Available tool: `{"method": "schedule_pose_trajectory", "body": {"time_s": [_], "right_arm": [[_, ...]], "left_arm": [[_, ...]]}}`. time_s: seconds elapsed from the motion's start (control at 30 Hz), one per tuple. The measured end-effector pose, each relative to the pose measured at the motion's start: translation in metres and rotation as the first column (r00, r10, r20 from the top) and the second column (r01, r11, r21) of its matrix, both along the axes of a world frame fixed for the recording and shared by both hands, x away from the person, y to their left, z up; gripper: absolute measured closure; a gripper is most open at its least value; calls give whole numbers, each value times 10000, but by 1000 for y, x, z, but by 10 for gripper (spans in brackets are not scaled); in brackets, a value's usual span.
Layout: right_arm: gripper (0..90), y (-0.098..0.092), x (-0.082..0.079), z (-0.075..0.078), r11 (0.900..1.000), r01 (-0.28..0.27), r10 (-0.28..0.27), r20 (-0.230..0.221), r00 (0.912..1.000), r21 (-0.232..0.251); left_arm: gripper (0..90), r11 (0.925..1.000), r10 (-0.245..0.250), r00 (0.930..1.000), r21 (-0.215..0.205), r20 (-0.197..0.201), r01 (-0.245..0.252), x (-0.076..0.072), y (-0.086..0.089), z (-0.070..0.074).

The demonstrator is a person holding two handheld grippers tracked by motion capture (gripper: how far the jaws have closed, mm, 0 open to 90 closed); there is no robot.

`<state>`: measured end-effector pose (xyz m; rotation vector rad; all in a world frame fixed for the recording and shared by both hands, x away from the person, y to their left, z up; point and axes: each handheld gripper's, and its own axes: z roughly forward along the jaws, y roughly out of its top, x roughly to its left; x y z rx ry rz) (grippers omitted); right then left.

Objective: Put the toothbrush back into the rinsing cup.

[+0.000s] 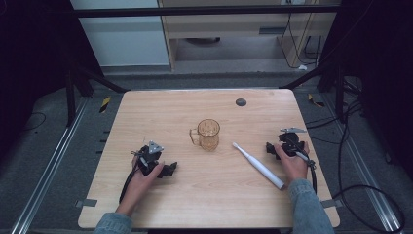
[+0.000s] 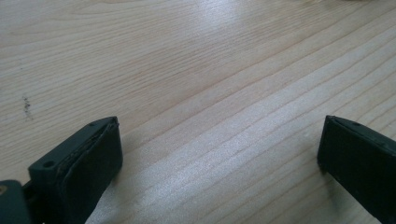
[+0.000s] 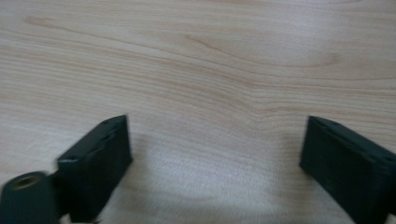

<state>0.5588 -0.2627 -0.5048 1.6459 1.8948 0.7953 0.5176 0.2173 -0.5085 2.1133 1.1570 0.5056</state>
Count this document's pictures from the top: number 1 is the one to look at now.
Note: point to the aluminium floor rail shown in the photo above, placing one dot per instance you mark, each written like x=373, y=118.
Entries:
x=367, y=169
x=48, y=165

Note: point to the grey tape strip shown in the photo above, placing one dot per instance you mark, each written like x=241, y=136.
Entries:
x=331, y=203
x=86, y=203

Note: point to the black metal stand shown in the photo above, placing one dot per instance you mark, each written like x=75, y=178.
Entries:
x=328, y=78
x=81, y=81

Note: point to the person's left hand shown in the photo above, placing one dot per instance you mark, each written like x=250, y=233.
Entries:
x=142, y=182

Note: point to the black horizontal frame bar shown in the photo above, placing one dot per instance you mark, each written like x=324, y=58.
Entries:
x=195, y=10

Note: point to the yellow black striped tape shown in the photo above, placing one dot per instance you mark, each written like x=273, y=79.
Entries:
x=315, y=101
x=105, y=104

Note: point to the amber transparent cup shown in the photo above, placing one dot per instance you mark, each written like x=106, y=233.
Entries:
x=207, y=135

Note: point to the person's right hand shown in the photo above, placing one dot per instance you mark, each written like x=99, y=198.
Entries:
x=293, y=167

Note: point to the light wooden desk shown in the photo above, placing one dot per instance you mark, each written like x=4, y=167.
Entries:
x=227, y=27

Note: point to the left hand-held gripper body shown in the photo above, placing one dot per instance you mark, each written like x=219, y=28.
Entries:
x=150, y=156

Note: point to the white plug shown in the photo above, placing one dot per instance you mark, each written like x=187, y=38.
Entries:
x=302, y=67

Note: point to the grey round table grommet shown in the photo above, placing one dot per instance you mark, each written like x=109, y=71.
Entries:
x=241, y=102

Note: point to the white cabinet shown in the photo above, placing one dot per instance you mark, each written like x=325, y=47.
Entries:
x=123, y=39

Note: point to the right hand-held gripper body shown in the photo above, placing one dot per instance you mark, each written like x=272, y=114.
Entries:
x=291, y=144

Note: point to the white electric toothbrush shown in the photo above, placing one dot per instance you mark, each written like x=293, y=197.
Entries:
x=259, y=166

